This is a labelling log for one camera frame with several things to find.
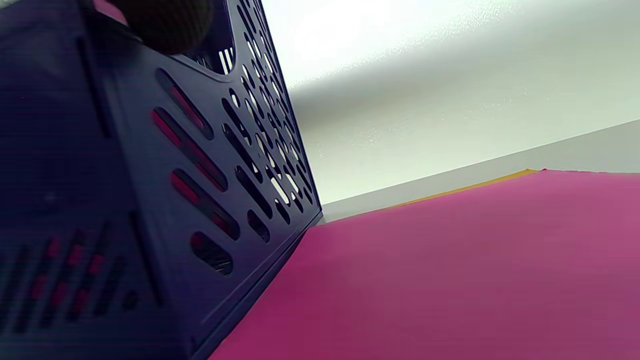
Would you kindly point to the orange cardstock sheet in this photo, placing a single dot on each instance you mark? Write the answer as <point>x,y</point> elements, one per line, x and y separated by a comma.
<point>520,175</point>

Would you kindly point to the person's right hand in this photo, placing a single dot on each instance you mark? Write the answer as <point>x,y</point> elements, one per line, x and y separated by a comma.
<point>165,25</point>

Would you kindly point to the pink plastic folder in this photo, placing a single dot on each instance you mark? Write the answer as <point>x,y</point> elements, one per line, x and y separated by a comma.
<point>450,275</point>

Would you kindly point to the blue plastic file organizer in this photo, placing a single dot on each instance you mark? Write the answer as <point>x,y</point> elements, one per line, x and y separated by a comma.
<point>75,150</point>

